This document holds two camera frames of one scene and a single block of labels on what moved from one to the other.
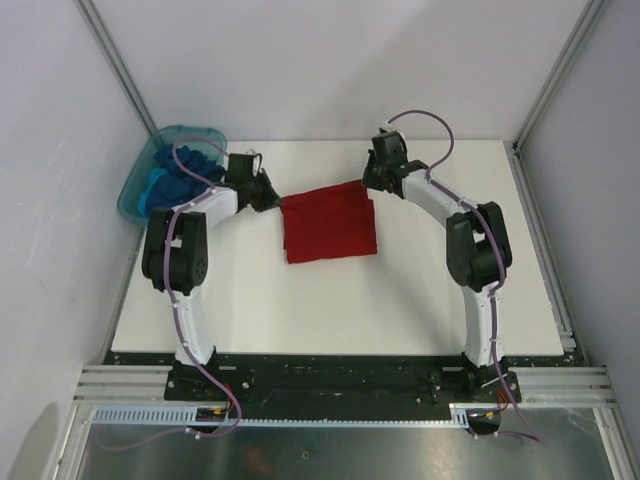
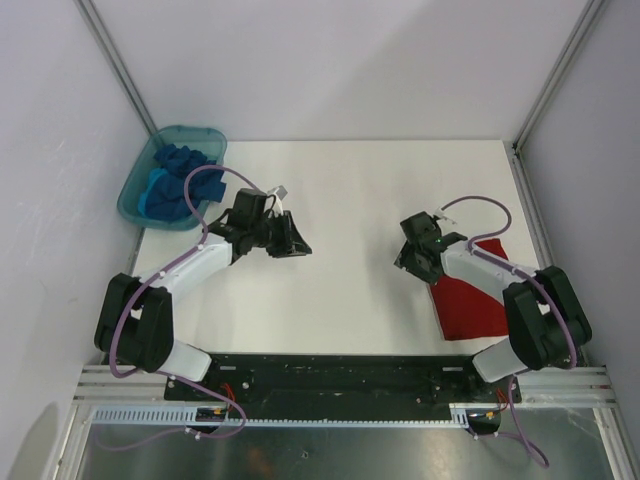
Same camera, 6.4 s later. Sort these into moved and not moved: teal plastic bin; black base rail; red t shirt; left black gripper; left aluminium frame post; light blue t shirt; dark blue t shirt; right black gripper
Moved: right black gripper; red t shirt; left black gripper
Not moved: teal plastic bin; black base rail; dark blue t shirt; left aluminium frame post; light blue t shirt
